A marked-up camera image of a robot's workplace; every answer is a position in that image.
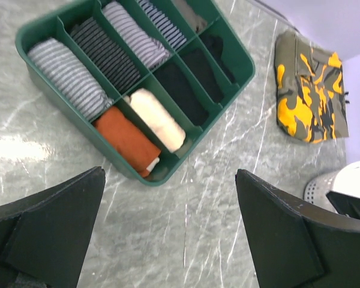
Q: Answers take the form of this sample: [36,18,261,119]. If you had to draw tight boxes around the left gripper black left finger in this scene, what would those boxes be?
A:
[0,166,106,287]

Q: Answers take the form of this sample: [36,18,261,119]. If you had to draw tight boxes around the black rolled sock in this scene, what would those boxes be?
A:
[181,48,224,103]
[200,34,236,83]
[154,62,209,126]

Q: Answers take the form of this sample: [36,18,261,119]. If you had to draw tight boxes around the black rolled sock left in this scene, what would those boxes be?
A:
[154,62,209,126]

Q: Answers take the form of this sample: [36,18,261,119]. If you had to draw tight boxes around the brown rolled sock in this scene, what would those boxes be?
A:
[172,0,208,32]

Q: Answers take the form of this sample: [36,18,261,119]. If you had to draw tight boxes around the grey striped rolled sock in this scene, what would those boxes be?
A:
[28,38,112,120]

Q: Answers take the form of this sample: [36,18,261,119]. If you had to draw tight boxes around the camouflage orange shorts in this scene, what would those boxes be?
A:
[274,31,349,143]

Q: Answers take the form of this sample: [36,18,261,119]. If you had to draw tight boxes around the black rolled sock middle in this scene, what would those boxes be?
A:
[181,48,224,103]

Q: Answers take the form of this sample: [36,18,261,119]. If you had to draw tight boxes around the beige rolled underwear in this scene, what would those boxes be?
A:
[123,88,186,152]

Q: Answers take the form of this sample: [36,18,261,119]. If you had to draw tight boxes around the orange underwear beige waistband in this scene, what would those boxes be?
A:
[93,106,161,178]

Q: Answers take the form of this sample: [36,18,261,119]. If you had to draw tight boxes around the white grey rolled sock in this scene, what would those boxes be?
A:
[102,1,172,69]

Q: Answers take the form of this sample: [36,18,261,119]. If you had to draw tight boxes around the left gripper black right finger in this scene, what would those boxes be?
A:
[235,169,360,287]

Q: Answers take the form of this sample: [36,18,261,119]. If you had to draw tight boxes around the white laundry basket with cloth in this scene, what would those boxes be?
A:
[303,161,360,213]

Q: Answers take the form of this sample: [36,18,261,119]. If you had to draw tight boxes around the black rolled sock right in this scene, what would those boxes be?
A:
[200,34,236,83]

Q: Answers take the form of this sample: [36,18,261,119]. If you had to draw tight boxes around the green divided organizer tray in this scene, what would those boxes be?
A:
[15,1,255,187]

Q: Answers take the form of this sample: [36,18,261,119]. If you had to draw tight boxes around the blue striped rolled sock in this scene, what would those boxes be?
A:
[137,0,187,50]

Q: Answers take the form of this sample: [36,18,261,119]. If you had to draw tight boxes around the dark grey rolled sock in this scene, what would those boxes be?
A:
[70,17,141,94]

